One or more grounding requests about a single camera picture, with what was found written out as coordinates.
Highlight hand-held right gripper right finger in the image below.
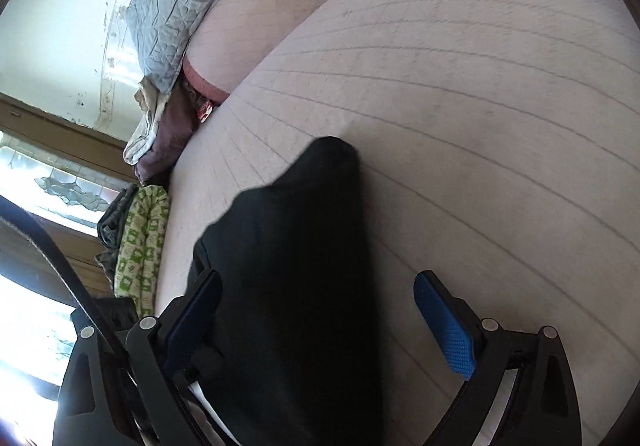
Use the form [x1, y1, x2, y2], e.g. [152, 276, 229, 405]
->
[412, 270, 583, 446]

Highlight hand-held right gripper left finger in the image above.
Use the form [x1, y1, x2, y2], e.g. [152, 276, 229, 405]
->
[52, 268, 224, 446]

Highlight black pants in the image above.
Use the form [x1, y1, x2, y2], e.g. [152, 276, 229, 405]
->
[187, 136, 387, 446]

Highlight green patterned cloth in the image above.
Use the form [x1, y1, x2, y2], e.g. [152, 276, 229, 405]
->
[112, 186, 171, 319]

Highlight dark grey cloth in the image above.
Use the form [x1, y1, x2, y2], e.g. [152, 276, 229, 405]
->
[96, 183, 142, 277]

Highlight purple cloth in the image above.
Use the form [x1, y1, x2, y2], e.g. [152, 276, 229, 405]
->
[134, 84, 202, 183]

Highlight white cloth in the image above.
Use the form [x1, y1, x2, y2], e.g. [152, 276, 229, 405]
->
[122, 76, 172, 167]

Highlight red printed item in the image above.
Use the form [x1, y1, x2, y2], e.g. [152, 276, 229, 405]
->
[196, 96, 217, 125]

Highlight small pink quilted seat cushion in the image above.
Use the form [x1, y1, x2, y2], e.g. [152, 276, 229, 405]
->
[182, 0, 417, 97]

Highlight black braided cable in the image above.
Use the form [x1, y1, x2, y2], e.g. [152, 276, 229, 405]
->
[0, 196, 151, 446]

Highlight wooden window frame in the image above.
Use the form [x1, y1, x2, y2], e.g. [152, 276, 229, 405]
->
[0, 93, 143, 307]

